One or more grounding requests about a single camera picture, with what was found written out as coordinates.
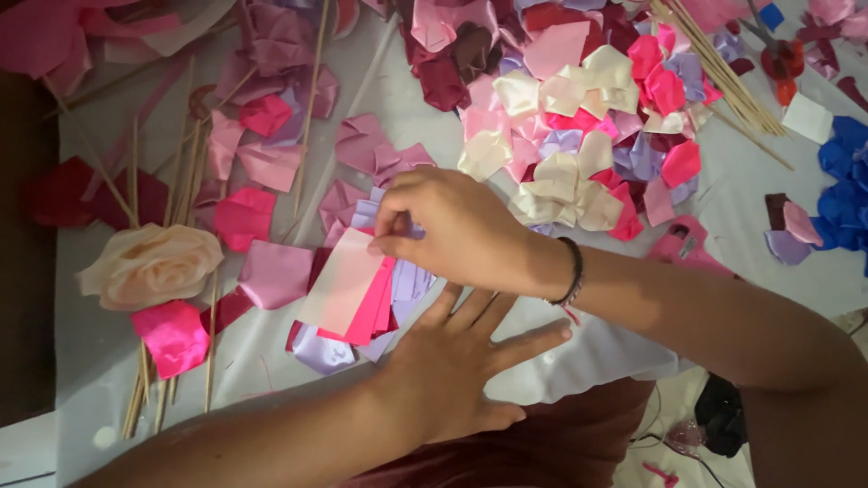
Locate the small pink satin petal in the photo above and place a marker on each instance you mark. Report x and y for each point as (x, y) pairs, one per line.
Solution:
(802, 223)

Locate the dark brown ribbon piece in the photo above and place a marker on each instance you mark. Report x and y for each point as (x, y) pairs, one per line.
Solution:
(776, 210)

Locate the person's maroon shirt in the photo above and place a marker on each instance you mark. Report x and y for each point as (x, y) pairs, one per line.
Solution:
(556, 440)

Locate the dark red ribbon piece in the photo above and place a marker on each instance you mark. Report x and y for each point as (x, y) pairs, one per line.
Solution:
(227, 310)

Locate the pink plastic tool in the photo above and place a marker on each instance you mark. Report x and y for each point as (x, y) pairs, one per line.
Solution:
(685, 247)

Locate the black bundle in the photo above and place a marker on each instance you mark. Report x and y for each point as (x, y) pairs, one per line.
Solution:
(720, 413)

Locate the dark red satin petals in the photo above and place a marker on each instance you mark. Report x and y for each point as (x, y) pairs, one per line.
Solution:
(68, 196)

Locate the heap of pink ribbon strips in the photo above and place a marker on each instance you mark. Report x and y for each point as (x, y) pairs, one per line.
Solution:
(81, 34)

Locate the pale pink satin ribbon piece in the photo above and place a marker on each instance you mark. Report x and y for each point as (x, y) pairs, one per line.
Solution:
(339, 284)

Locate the person's left hand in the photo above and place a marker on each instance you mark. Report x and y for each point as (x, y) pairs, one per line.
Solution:
(441, 379)

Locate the hot pink ribbon pieces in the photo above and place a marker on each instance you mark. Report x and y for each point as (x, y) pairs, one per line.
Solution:
(369, 312)

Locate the large heap of mixed petals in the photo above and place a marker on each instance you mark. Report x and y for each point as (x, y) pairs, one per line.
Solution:
(563, 122)

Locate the heap of blue satin petals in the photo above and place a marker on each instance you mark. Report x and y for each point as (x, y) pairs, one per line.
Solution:
(844, 190)

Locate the small lilac satin petal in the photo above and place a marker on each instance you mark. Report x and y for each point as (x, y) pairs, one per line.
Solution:
(786, 247)

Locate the clear plastic wrapper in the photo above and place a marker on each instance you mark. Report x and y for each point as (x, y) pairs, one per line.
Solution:
(686, 437)

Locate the stack of lilac ribbon pieces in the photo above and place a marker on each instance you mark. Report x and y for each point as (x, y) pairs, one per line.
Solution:
(410, 284)

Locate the heap of pink maroon petals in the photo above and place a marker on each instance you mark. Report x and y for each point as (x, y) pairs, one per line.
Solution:
(837, 40)

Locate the cream fabric rose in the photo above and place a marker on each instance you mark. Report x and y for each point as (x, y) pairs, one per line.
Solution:
(149, 264)

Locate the heap of mauve satin petals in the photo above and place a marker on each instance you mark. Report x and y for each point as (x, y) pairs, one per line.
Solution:
(285, 68)

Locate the single long wooden stick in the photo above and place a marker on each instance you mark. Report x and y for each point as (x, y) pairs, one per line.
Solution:
(310, 108)

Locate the white table cloth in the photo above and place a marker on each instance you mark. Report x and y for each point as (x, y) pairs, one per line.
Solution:
(258, 379)

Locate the hot pink folded satin petal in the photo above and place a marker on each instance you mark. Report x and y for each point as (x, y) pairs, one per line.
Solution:
(245, 217)
(264, 114)
(173, 335)

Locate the person's right hand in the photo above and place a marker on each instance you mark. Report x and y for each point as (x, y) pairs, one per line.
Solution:
(468, 230)

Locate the small pink plastic piece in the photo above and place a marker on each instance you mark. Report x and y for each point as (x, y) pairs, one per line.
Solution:
(661, 474)

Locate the white satin ribbon square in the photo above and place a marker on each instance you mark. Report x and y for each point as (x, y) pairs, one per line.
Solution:
(807, 118)

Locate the small blue ribbon square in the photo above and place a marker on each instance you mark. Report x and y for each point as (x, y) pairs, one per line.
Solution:
(772, 16)

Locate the bunch of wooden skewers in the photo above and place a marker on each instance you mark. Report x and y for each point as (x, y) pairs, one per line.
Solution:
(177, 203)
(719, 68)

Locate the mauve pink folded satin petal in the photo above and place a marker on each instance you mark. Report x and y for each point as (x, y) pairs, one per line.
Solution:
(275, 274)

